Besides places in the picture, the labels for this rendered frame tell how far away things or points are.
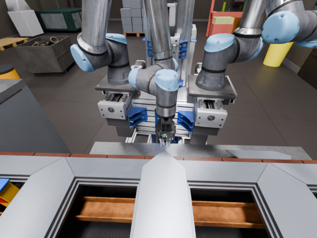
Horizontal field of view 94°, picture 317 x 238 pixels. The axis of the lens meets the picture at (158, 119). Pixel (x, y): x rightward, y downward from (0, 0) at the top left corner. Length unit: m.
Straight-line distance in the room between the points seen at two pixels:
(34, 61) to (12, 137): 3.18
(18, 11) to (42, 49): 5.02
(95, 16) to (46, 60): 3.48
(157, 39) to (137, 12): 6.54
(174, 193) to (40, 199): 0.47
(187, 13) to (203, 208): 0.93
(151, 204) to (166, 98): 0.36
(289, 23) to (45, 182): 0.92
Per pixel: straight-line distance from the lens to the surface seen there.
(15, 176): 0.88
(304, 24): 0.58
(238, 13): 6.87
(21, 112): 1.14
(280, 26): 0.54
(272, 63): 4.73
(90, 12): 0.61
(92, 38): 0.66
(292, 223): 0.70
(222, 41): 0.74
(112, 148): 0.98
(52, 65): 4.05
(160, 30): 0.59
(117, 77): 0.83
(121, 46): 0.80
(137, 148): 0.94
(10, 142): 1.11
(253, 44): 0.84
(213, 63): 0.76
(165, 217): 0.57
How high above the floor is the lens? 1.41
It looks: 41 degrees down
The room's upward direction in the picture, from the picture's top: 1 degrees counter-clockwise
